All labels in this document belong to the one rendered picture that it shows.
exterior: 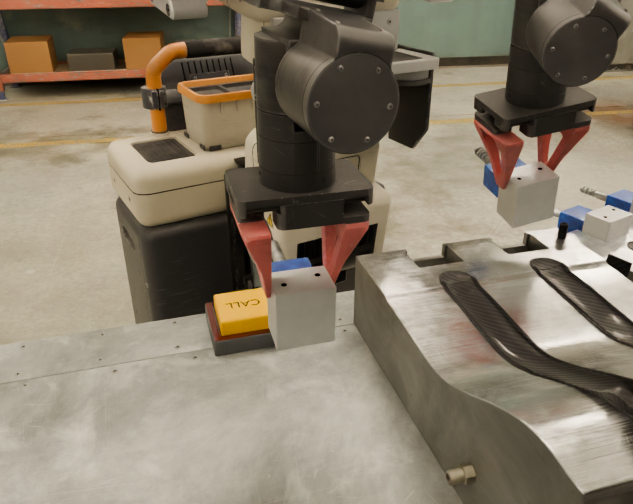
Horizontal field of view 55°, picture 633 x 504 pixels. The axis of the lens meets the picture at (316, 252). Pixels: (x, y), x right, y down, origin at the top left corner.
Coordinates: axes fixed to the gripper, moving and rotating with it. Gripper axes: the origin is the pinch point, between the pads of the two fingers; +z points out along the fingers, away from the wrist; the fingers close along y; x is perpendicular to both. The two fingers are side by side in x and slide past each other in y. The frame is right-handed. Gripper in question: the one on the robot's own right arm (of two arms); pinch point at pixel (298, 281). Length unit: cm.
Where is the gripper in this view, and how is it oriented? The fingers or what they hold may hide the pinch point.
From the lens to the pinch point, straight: 50.1
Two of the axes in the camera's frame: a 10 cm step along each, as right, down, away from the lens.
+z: -0.1, 8.8, 4.8
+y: 9.6, -1.2, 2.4
